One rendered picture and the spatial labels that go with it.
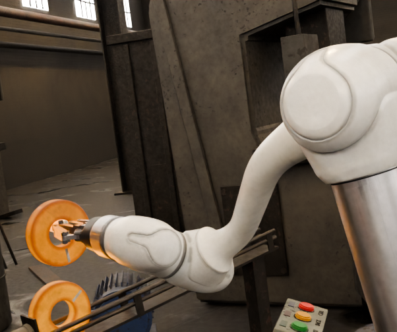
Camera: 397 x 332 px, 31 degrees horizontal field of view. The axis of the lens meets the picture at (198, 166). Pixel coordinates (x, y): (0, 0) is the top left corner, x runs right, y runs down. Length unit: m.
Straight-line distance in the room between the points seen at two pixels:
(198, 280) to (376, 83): 0.68
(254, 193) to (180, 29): 2.74
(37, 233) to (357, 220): 0.87
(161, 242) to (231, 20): 2.58
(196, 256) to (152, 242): 0.14
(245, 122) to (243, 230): 2.44
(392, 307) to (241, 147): 2.88
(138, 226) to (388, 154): 0.58
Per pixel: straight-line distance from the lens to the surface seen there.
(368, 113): 0.89
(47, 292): 1.72
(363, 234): 0.95
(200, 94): 3.87
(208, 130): 3.87
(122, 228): 1.37
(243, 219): 1.33
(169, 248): 1.32
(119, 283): 3.57
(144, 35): 5.42
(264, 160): 1.19
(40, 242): 1.63
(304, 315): 1.80
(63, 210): 1.65
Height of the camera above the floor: 1.16
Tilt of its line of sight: 5 degrees down
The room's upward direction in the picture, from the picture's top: 7 degrees counter-clockwise
